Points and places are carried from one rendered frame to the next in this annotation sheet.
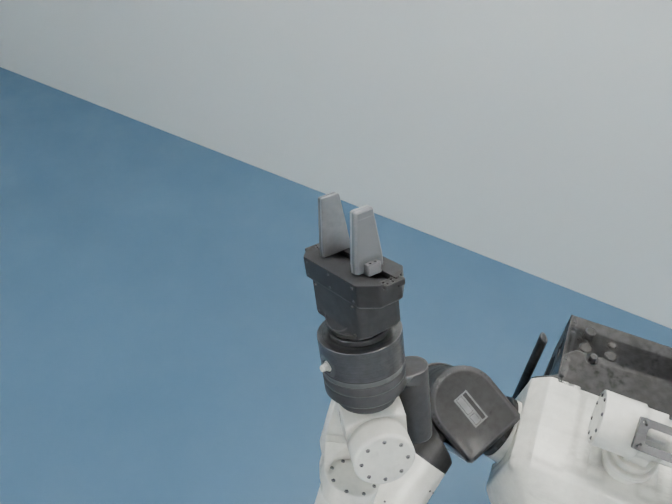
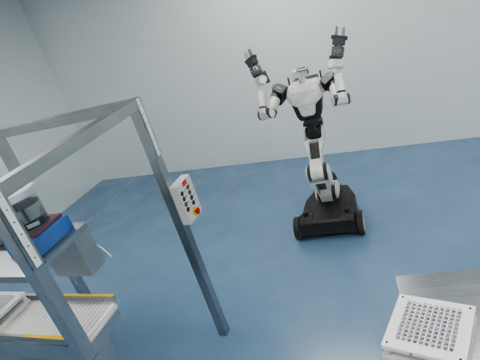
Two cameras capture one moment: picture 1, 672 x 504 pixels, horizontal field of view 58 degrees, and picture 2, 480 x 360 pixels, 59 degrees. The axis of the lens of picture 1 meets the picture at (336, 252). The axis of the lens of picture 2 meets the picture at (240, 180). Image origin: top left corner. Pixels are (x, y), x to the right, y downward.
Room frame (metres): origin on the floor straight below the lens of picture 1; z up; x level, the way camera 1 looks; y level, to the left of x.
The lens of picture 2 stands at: (-2.97, 0.45, 2.09)
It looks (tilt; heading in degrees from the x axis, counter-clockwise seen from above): 24 degrees down; 358
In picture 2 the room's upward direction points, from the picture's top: 18 degrees counter-clockwise
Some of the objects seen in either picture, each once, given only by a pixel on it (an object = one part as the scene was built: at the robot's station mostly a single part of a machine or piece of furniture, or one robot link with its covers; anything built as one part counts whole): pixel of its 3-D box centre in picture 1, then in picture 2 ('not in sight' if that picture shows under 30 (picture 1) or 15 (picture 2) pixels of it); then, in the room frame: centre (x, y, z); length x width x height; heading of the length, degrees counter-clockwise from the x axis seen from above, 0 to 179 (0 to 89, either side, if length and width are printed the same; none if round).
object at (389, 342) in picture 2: not in sight; (428, 327); (-1.98, -0.02, 0.95); 0.25 x 0.24 x 0.02; 139
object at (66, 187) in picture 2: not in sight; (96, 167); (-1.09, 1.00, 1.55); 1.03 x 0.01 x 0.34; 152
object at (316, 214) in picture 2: not in sight; (328, 201); (0.29, -0.35, 0.19); 0.64 x 0.52 x 0.33; 156
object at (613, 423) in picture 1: (639, 437); (300, 74); (0.31, -0.35, 1.35); 0.10 x 0.07 x 0.09; 66
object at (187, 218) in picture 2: not in sight; (186, 199); (-0.62, 0.72, 1.05); 0.17 x 0.06 x 0.26; 152
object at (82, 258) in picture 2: not in sight; (72, 252); (-1.17, 1.24, 1.22); 0.22 x 0.11 x 0.20; 62
